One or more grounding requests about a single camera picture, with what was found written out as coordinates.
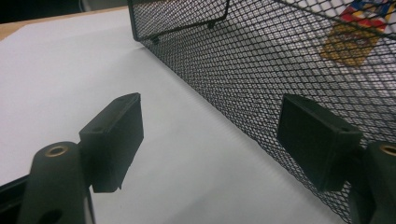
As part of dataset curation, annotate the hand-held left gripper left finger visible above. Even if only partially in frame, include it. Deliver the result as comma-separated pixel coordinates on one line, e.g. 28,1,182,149
78,91,145,194

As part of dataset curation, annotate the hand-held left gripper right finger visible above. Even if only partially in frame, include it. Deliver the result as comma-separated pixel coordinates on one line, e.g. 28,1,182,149
276,93,364,192

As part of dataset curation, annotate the colourful snack packet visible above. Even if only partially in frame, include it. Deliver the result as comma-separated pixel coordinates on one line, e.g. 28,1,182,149
319,0,396,67

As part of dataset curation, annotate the black wire mesh basket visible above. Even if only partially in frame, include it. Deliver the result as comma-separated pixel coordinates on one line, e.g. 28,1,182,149
126,0,396,224

